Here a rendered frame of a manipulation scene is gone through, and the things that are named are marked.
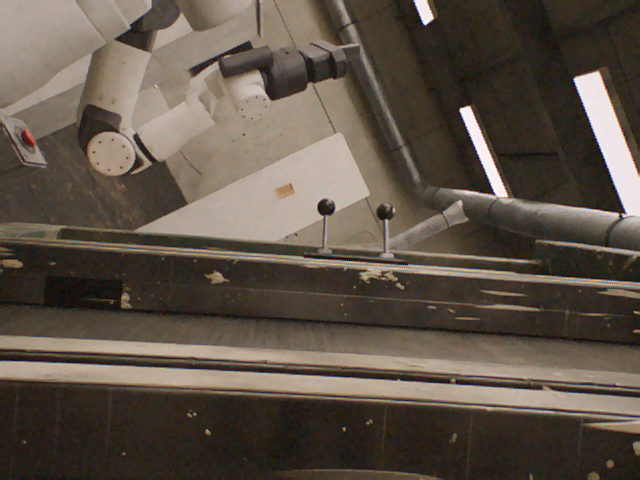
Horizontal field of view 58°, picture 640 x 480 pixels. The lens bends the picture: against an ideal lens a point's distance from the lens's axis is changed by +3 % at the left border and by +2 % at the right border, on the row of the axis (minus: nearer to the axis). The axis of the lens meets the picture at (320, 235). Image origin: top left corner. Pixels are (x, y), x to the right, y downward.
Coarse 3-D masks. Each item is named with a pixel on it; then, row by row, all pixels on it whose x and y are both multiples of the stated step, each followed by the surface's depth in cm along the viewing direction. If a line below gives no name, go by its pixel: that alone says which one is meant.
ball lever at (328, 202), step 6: (324, 198) 113; (330, 198) 113; (318, 204) 113; (324, 204) 112; (330, 204) 112; (318, 210) 113; (324, 210) 112; (330, 210) 112; (324, 216) 112; (324, 222) 112; (324, 228) 111; (324, 234) 110; (324, 240) 110; (324, 246) 109; (318, 252) 108; (324, 252) 108; (330, 252) 108
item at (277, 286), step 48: (0, 240) 68; (48, 240) 72; (0, 288) 67; (48, 288) 67; (96, 288) 68; (144, 288) 68; (192, 288) 68; (240, 288) 69; (288, 288) 69; (336, 288) 69; (384, 288) 70; (432, 288) 70; (480, 288) 71; (528, 288) 71; (576, 288) 71; (624, 288) 72; (576, 336) 72; (624, 336) 72
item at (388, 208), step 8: (384, 208) 113; (392, 208) 113; (384, 216) 113; (392, 216) 113; (384, 224) 113; (384, 232) 112; (384, 240) 111; (384, 248) 110; (384, 256) 109; (392, 256) 109
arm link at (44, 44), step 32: (0, 0) 46; (32, 0) 45; (64, 0) 46; (0, 32) 45; (32, 32) 46; (64, 32) 46; (96, 32) 48; (0, 64) 45; (32, 64) 47; (64, 64) 49; (0, 96) 47; (0, 128) 53
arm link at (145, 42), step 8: (128, 32) 97; (136, 32) 97; (144, 32) 98; (152, 32) 99; (120, 40) 97; (128, 40) 97; (136, 40) 97; (144, 40) 98; (152, 40) 100; (136, 48) 98; (144, 48) 99; (152, 48) 102
